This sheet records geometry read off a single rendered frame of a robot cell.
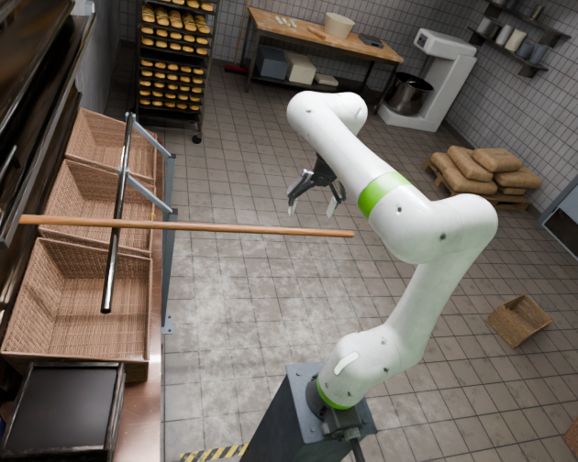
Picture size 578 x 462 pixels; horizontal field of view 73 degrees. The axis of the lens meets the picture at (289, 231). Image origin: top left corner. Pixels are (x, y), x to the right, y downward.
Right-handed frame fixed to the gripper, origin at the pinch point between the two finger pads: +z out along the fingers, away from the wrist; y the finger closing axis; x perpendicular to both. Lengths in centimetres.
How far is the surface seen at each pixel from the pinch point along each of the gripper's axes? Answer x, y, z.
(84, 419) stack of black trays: -32, -66, 60
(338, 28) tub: 461, 192, 33
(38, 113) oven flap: 53, -87, 4
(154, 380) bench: -6, -45, 88
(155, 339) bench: 14, -45, 88
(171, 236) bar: 57, -38, 64
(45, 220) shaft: 20, -81, 25
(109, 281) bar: -4, -60, 29
